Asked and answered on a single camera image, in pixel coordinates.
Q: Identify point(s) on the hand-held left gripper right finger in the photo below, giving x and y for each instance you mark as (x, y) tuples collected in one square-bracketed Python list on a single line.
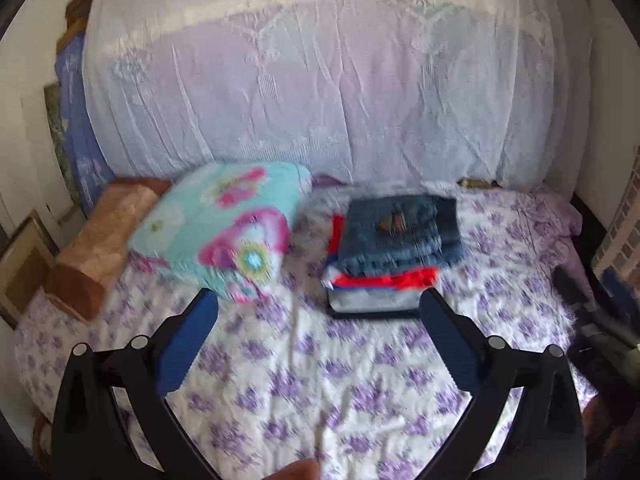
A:
[(445, 335)]

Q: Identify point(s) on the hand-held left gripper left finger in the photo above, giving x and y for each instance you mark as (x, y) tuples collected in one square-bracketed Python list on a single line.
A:
[(192, 330)]

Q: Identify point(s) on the blue denim pants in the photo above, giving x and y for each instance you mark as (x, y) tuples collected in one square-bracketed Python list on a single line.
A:
[(400, 235)]

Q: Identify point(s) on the person's right forearm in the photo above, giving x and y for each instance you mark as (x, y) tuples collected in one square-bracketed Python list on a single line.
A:
[(612, 430)]

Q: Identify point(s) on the person's left hand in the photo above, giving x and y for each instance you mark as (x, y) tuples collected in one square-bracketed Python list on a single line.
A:
[(295, 471)]

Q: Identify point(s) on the folded dark garment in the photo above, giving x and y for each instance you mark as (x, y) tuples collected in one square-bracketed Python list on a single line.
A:
[(370, 315)]

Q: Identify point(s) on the folded grey garment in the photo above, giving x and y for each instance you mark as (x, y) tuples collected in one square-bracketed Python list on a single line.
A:
[(370, 300)]

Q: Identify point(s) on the folded red garment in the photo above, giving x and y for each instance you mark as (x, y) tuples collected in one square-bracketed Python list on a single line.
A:
[(380, 281)]

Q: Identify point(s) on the folded floral blanket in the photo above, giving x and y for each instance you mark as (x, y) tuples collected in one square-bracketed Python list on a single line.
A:
[(215, 230)]

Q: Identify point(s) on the purple floral bed sheet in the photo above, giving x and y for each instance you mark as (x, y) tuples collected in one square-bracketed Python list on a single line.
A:
[(300, 375)]

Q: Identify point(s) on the brown pillow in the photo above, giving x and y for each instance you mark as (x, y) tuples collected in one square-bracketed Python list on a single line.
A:
[(100, 250)]

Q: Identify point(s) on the purple cloth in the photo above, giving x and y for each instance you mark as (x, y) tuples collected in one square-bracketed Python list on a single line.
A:
[(327, 181)]

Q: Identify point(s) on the blue printed cloth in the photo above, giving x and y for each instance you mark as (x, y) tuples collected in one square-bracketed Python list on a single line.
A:
[(82, 145)]

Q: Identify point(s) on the green painting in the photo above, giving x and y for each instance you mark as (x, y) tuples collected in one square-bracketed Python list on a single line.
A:
[(60, 145)]

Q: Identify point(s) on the white lace cover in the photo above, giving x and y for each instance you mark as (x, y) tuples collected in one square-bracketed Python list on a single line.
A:
[(325, 85)]

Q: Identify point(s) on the wooden picture frame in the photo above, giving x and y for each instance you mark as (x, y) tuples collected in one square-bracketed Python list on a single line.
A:
[(25, 270)]

